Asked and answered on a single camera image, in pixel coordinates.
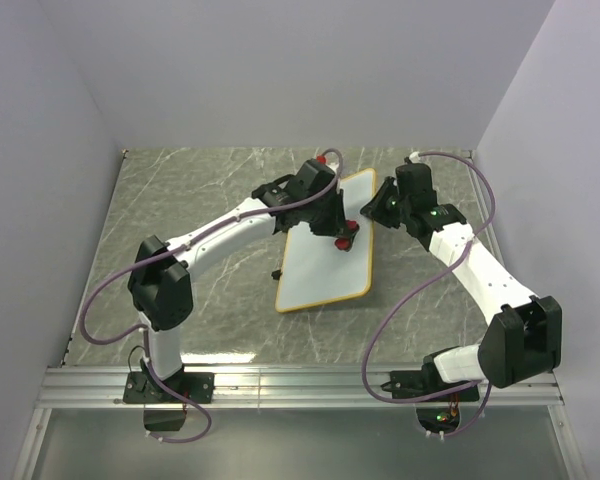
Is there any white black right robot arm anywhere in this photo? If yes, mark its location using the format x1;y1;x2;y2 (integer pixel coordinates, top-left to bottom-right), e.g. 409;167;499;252
361;155;562;400

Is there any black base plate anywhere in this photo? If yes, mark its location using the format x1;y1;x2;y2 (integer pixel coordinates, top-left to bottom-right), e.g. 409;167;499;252
122;371;215;405
381;370;480;402

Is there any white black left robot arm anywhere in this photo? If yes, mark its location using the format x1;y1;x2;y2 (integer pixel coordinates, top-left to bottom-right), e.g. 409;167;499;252
128;154;359;402

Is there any red black whiteboard eraser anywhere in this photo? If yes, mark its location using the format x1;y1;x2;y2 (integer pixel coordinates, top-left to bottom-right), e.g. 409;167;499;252
334;220;360;252

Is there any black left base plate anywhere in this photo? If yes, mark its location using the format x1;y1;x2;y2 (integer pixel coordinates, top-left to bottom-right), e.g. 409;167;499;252
122;371;215;405

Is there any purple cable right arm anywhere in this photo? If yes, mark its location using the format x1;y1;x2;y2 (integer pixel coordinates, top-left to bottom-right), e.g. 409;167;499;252
361;151;497;440

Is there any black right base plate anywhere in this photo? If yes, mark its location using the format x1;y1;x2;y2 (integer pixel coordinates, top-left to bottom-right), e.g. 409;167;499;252
381;370;480;402

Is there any aluminium rail frame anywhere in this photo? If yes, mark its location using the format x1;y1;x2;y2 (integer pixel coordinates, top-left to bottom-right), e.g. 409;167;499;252
35;363;565;411

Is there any yellow framed whiteboard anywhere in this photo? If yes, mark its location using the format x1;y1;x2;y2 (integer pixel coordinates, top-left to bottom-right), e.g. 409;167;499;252
275;168;377;313

